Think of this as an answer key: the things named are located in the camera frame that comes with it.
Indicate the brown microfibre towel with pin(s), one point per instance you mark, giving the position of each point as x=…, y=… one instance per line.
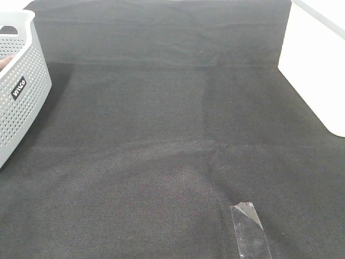
x=4, y=62

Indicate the grey perforated laundry basket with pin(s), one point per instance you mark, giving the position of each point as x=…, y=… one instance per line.
x=25, y=81

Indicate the clear adhesive tape strip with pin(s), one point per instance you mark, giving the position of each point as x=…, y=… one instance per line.
x=249, y=232

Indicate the white plastic storage bin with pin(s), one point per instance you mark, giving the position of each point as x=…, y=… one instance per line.
x=312, y=59

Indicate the black table cloth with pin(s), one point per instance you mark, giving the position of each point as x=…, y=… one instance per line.
x=163, y=115

